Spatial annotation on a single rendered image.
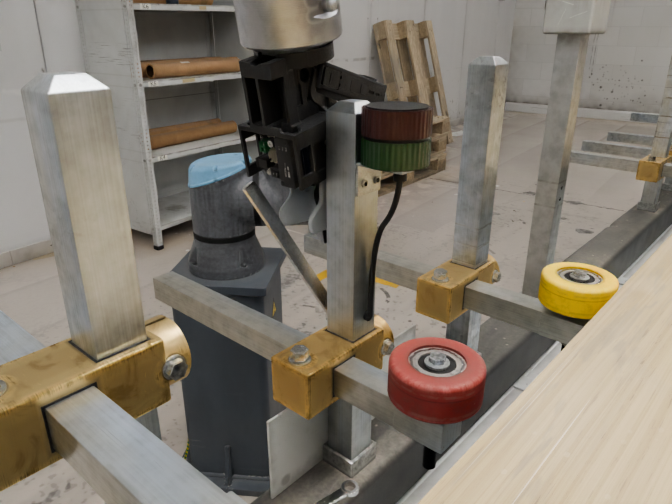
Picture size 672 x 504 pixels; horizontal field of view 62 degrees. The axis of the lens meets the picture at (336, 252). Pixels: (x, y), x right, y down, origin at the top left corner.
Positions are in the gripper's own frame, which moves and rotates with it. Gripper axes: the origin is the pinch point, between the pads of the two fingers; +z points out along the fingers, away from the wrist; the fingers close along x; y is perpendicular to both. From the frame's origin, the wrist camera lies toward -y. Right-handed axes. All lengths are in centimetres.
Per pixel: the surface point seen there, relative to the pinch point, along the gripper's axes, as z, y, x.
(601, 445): 2.4, 11.0, 31.9
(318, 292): 5.1, 4.6, 1.4
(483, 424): 36.5, -13.9, 13.3
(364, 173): -9.6, 3.2, 7.7
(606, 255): 40, -73, 14
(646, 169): 34, -107, 13
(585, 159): 36, -111, -3
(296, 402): 9.2, 15.2, 6.8
